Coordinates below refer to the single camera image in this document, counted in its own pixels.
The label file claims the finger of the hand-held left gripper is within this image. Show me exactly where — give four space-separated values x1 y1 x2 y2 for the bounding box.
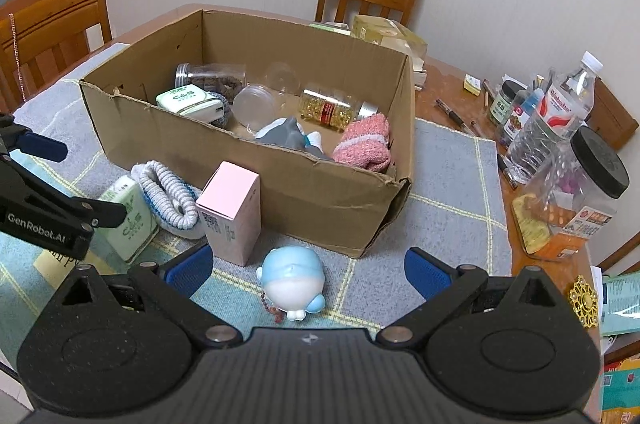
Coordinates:
0 113 68 161
0 157 127 230

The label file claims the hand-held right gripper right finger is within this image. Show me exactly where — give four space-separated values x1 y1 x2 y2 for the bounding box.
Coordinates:
376 247 571 347

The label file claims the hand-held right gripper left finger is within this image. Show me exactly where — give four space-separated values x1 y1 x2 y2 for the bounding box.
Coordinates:
47 243 241 347

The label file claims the green white tissue pack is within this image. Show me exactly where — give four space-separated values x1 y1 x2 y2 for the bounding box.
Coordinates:
156 86 226 123
97 177 161 264

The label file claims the blue white round toy figure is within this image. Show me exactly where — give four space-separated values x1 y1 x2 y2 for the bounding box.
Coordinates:
256 247 327 322

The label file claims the brown cardboard box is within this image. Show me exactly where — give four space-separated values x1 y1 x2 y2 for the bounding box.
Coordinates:
79 8 417 260

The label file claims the pink fuzzy sock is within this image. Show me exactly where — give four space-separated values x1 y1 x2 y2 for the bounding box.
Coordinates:
332 113 393 174

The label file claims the grey shark plush toy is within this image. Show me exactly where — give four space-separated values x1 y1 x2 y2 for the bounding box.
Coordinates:
254 115 335 162

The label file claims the clear plastic jar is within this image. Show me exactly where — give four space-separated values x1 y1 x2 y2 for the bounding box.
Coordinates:
232 62 301 131

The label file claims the clear jar with brown contents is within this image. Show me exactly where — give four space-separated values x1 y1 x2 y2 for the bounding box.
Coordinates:
175 62 248 102

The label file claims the clear bottle of yellow capsules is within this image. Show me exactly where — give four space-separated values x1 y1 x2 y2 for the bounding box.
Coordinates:
299 83 381 130

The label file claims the white blue knitted sock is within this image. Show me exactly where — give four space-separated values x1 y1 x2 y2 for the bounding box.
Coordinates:
131 160 203 235

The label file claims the pink carton with code label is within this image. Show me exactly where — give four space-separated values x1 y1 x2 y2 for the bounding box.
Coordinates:
195 161 262 267

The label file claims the blue purple checked towel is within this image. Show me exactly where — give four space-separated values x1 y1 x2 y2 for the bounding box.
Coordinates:
0 42 513 370

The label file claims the yellow orange packet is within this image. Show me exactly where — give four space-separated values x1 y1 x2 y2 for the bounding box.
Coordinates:
511 194 588 261

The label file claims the black pen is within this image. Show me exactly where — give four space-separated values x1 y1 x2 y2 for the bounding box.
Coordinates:
497 154 518 190

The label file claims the dark grey knitted sock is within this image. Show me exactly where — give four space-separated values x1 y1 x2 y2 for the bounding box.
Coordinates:
202 90 235 127

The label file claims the gold ornament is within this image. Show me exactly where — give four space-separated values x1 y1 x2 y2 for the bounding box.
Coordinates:
569 275 601 330

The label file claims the dark jar with green label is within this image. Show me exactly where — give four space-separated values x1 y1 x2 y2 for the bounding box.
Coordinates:
487 79 531 125

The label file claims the small bottle with blue cap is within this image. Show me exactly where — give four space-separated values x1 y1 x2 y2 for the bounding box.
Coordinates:
500 87 546 145

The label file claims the teal leaflet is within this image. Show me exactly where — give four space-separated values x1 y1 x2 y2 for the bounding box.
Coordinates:
600 271 640 337

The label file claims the clear jar with black lid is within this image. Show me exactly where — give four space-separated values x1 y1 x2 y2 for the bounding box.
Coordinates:
520 124 631 255

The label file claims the clear water bottle red label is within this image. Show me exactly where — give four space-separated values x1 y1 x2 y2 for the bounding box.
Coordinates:
507 51 603 182

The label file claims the colourful printed package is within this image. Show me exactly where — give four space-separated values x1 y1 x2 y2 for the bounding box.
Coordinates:
600 354 640 424

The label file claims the yellowish plastic bag package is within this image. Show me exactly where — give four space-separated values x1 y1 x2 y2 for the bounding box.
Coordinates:
350 14 428 60

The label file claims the green white flat packet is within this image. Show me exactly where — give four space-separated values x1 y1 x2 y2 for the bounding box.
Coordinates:
309 21 352 36

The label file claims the thin metal chain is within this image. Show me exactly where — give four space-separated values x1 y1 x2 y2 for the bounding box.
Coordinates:
9 15 25 104

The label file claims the wooden chair with chain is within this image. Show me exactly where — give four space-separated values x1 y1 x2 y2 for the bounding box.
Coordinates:
0 0 113 115

